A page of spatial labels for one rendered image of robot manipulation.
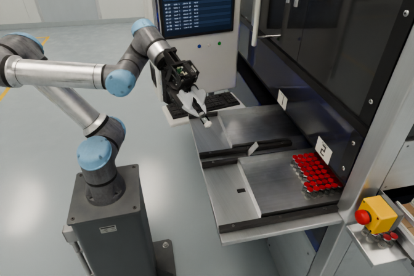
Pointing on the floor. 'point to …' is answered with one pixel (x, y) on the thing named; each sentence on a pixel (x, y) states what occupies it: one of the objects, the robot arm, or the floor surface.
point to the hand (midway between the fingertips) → (198, 113)
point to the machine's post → (372, 159)
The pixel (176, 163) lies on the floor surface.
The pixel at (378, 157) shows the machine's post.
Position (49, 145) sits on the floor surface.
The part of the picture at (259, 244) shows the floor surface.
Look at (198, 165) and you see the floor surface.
